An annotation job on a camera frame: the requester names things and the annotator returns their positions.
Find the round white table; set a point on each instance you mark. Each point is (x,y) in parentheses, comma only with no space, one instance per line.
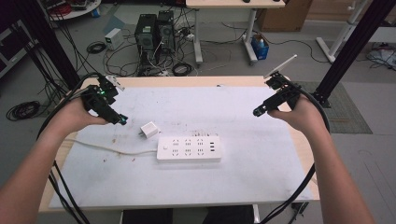
(74,9)

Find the blue storage box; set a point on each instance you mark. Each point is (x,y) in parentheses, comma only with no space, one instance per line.
(260,48)

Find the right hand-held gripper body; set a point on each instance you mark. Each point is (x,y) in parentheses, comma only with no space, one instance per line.
(281,90)

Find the black computer tower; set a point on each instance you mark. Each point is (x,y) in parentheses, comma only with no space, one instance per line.
(166,31)
(145,37)

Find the white power supply box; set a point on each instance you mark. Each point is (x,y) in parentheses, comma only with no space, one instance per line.
(113,38)

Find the person's right hand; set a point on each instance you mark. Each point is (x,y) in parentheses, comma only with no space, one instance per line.
(300,116)

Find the white-legged wooden desk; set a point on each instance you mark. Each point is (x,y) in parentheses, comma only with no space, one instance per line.
(233,3)

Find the white power strip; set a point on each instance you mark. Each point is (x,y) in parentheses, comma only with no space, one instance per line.
(188,148)

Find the black aluminium frame post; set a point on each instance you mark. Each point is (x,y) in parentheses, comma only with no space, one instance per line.
(351,49)
(46,40)

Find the white metal stand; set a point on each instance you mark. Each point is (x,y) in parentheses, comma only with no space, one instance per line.
(341,34)

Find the brown cardboard box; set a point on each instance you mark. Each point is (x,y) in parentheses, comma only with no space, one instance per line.
(285,15)

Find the white table mat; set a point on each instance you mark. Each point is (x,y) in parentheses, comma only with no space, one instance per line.
(218,180)

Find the white charger adapter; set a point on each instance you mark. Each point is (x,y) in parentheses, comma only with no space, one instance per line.
(149,130)

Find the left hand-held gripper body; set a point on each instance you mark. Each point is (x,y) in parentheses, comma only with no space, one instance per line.
(99,99)

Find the grey floor mat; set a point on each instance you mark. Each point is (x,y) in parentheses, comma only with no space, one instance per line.
(348,109)

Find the person's left hand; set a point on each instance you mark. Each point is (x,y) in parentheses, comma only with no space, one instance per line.
(73,116)

